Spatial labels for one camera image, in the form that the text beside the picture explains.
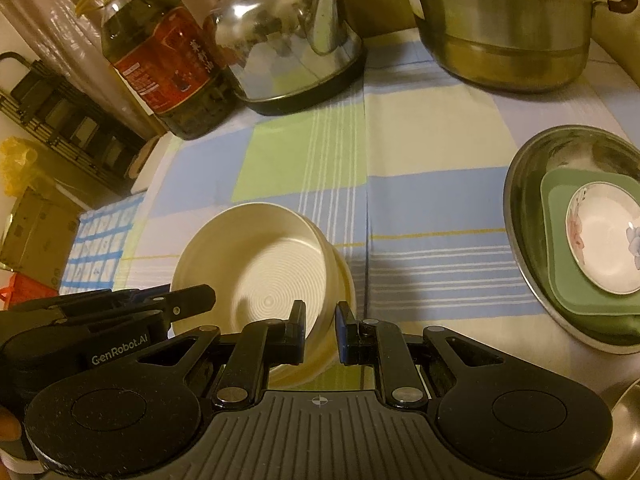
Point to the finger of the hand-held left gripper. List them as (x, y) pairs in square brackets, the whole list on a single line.
[(142, 292), (192, 302)]

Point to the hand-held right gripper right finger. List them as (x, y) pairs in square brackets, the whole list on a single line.
[(341, 332)]

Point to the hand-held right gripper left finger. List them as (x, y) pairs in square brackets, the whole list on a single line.
[(302, 327)]

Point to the cream plastic bowl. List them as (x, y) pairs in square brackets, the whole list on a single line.
[(260, 265)]

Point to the large stainless steel plate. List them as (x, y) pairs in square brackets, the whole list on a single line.
[(525, 210)]

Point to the green square plate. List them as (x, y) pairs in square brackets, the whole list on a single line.
[(555, 240)]

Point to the small floral dish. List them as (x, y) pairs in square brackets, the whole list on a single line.
[(600, 235)]

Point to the stainless steel bowl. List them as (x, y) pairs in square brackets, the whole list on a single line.
[(622, 435)]

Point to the person's left hand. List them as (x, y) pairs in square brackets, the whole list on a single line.
[(7, 425)]

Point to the blue white patterned cloth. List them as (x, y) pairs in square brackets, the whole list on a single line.
[(100, 245)]

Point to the red bag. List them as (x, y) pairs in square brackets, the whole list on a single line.
[(25, 290)]

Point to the cardboard box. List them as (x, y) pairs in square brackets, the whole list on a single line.
[(35, 235)]

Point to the checkered tablecloth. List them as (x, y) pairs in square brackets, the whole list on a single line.
[(425, 200)]

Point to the yellow plastic bag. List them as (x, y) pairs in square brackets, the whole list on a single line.
[(17, 165)]

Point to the black rack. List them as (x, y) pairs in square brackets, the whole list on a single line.
[(65, 120)]

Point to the cooking oil bottle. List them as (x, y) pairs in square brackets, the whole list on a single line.
[(165, 60)]

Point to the stainless steel kettle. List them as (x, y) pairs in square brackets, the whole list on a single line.
[(280, 45)]

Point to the stainless steel steamer pot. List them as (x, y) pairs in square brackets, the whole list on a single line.
[(500, 25)]

